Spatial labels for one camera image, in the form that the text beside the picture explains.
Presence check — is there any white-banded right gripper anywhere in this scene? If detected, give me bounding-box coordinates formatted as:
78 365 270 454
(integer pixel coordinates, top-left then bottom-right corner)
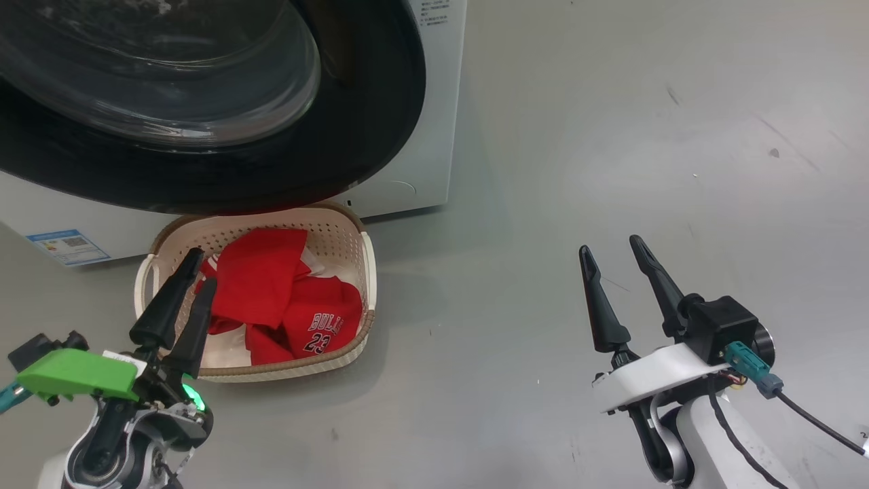
578 234 733 414

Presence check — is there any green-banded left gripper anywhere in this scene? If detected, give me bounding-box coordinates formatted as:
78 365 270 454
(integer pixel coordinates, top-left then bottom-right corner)
16 247 219 403

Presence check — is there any red Bulls jersey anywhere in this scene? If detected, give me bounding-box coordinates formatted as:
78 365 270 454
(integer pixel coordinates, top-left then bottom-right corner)
204 244 365 368

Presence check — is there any round black glass washer door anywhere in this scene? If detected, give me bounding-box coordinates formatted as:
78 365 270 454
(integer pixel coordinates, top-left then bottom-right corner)
0 0 428 215

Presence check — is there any cream perforated laundry basket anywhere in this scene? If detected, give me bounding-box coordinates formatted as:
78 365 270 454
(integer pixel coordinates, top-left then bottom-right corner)
134 202 378 384

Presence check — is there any white front-load washing machine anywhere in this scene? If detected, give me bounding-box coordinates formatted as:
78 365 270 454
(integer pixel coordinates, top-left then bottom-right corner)
0 0 468 268

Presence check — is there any blue energy label sticker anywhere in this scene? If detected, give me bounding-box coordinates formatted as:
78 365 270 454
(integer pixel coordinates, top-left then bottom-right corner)
25 228 112 268

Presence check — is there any round white filter cover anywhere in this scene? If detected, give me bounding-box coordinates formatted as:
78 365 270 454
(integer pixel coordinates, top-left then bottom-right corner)
377 178 417 202

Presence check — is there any printed warning text label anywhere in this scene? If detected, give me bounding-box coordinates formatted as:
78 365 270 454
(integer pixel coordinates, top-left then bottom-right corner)
419 0 451 27

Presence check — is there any thin black cable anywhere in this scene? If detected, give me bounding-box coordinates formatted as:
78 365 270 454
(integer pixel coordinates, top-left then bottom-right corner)
707 380 792 489
774 391 869 456

